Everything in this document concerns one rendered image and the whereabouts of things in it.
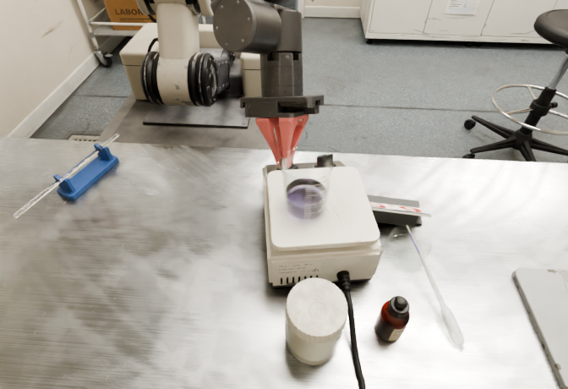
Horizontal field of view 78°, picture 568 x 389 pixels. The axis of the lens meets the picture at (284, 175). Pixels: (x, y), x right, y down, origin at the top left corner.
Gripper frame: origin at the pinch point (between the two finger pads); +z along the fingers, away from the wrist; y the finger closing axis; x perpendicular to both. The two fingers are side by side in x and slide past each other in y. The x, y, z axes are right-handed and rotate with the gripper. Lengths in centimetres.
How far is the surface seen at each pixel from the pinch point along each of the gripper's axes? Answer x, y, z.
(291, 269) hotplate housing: -12.4, 5.5, 9.5
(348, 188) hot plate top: -4.2, 10.2, 2.0
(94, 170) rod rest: -6.0, -31.0, 1.7
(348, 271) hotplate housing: -8.7, 11.2, 10.8
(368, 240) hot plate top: -10.1, 13.6, 5.9
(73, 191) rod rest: -10.6, -30.5, 3.9
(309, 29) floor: 250, -77, -56
